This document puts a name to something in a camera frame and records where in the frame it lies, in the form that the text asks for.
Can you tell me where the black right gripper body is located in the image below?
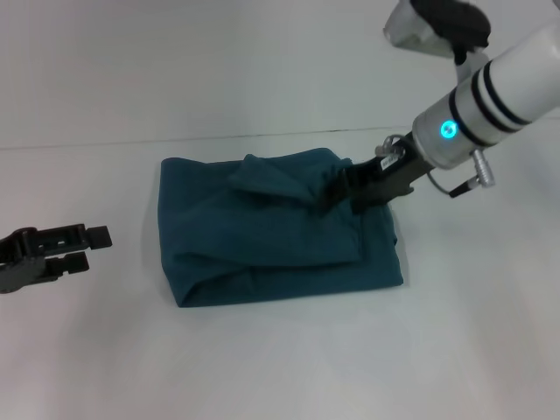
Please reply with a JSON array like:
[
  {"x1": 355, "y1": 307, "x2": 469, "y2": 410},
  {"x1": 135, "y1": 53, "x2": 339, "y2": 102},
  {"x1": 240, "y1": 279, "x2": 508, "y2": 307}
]
[{"x1": 349, "y1": 137, "x2": 434, "y2": 215}]

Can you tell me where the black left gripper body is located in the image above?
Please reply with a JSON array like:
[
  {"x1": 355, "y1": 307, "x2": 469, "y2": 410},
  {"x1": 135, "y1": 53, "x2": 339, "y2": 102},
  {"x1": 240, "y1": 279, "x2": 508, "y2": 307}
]
[{"x1": 0, "y1": 227, "x2": 58, "y2": 295}]

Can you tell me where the blue FREE print T-shirt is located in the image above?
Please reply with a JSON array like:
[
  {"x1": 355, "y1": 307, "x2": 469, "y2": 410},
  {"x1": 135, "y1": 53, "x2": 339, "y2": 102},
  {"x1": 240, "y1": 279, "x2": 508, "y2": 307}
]
[{"x1": 159, "y1": 147, "x2": 406, "y2": 310}]

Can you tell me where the right arm grey connector cable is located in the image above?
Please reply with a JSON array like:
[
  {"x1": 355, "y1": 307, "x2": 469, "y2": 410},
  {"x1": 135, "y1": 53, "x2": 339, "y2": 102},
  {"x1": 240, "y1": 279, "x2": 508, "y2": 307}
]
[{"x1": 374, "y1": 134, "x2": 498, "y2": 199}]

